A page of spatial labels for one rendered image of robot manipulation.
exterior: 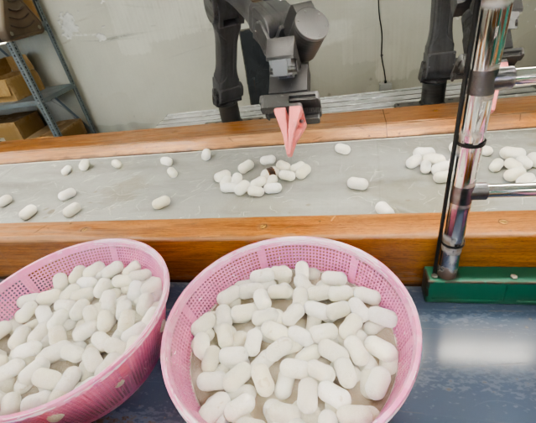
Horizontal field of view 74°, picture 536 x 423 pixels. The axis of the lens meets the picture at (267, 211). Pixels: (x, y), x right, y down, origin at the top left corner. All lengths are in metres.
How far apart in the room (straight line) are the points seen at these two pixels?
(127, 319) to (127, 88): 2.73
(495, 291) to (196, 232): 0.41
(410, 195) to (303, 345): 0.32
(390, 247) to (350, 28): 2.29
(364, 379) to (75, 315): 0.37
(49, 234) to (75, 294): 0.16
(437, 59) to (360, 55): 1.67
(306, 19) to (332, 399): 0.52
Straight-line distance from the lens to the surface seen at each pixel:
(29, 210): 0.83
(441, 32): 1.09
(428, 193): 0.63
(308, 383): 0.38
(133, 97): 3.13
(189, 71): 2.89
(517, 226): 0.54
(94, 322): 0.51
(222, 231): 0.53
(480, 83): 0.39
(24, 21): 0.70
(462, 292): 0.53
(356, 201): 0.60
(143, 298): 0.51
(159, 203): 0.67
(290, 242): 0.49
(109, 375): 0.43
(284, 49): 0.59
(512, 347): 0.52
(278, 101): 0.63
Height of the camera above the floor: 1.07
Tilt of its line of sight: 34 degrees down
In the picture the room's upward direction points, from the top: 10 degrees counter-clockwise
